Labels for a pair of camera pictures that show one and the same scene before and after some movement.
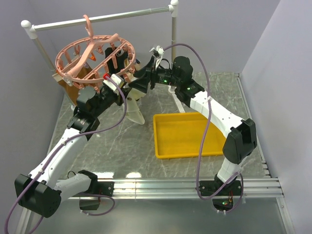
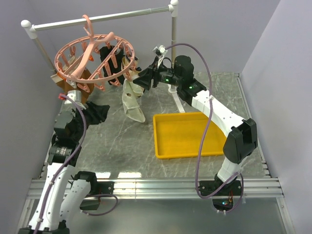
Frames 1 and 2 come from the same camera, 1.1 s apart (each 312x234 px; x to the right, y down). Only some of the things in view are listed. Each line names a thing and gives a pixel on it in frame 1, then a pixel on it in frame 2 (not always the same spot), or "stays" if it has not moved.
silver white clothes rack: x=31 y=29 stays
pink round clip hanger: x=89 y=60 stays
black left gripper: x=119 y=100 -> x=97 y=113
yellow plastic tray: x=181 y=136 stays
